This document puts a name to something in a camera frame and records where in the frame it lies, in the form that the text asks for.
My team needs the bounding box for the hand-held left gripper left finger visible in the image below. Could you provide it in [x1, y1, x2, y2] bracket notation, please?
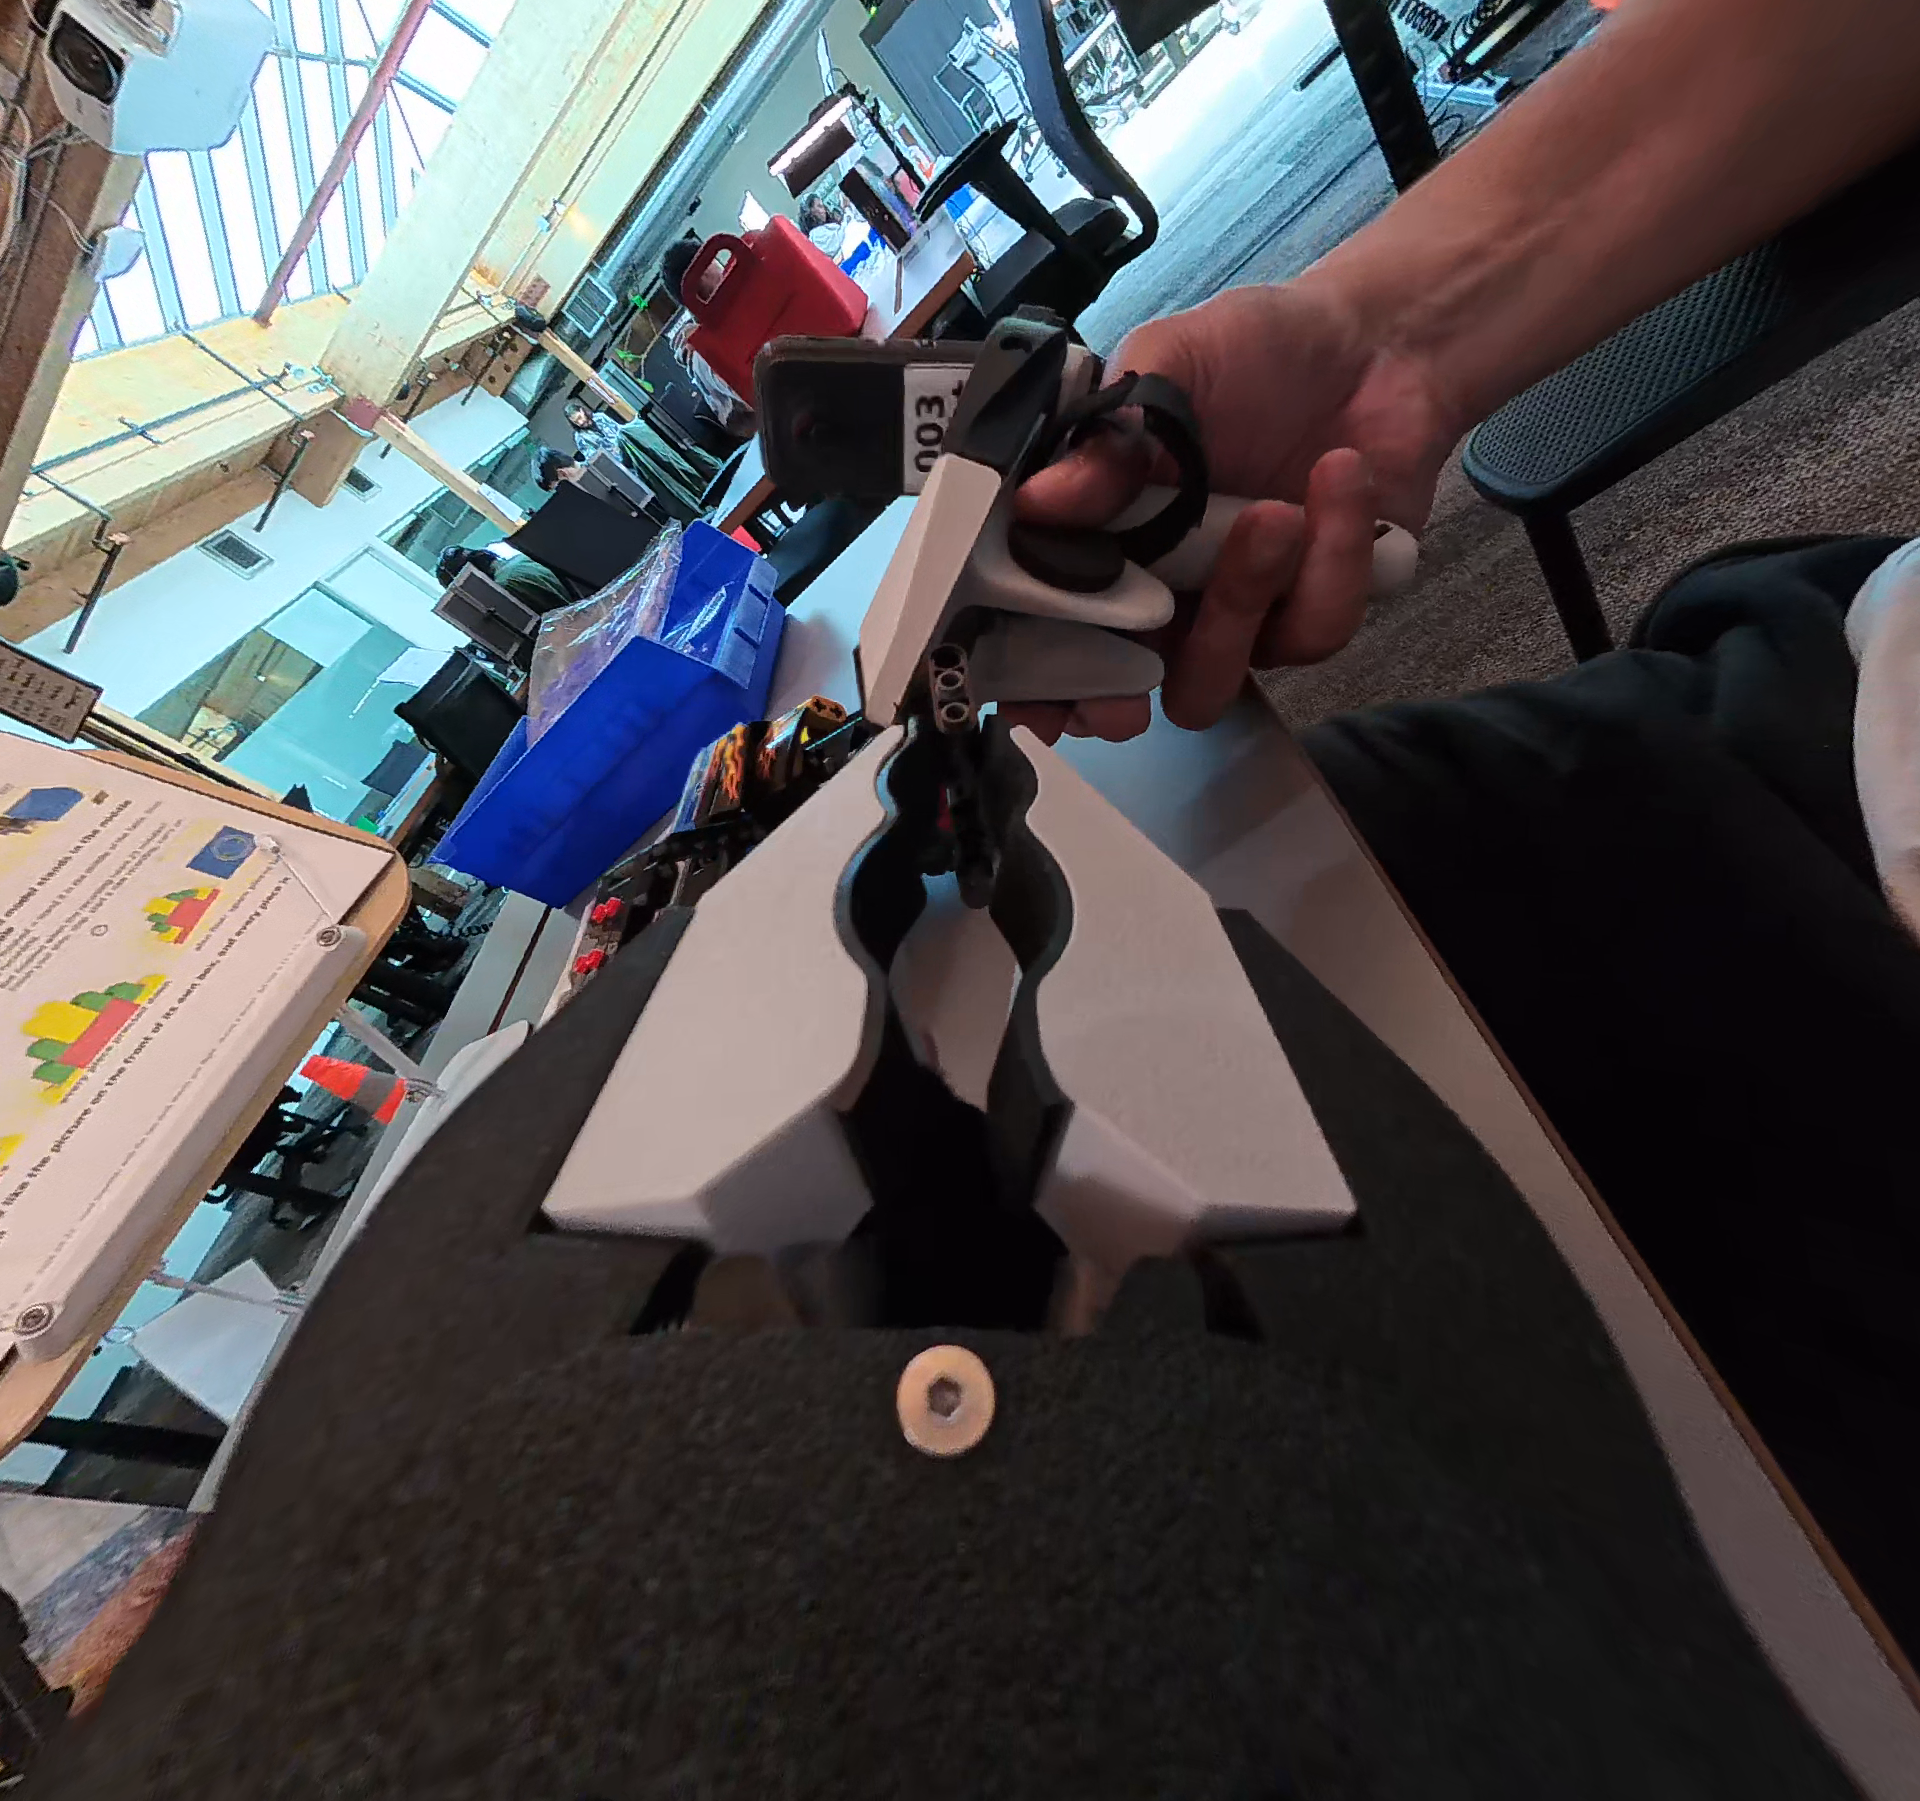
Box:
[542, 721, 908, 1254]

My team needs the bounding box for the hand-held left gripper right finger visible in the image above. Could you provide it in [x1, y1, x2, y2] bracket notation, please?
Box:
[959, 725, 1358, 1254]

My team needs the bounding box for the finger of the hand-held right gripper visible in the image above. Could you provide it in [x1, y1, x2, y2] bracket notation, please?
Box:
[854, 457, 1003, 728]

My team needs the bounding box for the blue black toy brick truck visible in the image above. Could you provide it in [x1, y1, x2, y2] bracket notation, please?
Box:
[578, 643, 1022, 964]

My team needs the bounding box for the person's right forearm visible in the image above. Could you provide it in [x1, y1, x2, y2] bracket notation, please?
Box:
[1305, 0, 1920, 459]

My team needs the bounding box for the person's right hand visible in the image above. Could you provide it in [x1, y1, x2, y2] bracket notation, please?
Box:
[997, 283, 1487, 749]

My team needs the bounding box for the red bag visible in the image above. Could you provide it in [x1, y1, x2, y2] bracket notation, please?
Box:
[682, 218, 872, 401]

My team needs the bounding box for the clear plastic bag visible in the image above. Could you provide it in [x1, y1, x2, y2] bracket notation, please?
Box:
[525, 526, 781, 746]

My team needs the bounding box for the blue plastic bin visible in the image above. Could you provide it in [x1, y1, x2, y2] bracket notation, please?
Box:
[432, 524, 785, 910]

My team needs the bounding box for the instruction poster board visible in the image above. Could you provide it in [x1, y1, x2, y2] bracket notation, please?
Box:
[0, 721, 413, 1458]

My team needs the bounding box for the black office chair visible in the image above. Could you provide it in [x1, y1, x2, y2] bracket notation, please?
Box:
[905, 0, 1159, 317]

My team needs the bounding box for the black mesh chair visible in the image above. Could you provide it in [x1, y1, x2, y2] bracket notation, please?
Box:
[1462, 158, 1920, 662]

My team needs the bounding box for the person's white shirt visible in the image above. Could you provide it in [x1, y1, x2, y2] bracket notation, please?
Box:
[1845, 540, 1920, 933]

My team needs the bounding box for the white security camera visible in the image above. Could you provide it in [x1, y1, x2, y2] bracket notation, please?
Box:
[42, 0, 278, 160]

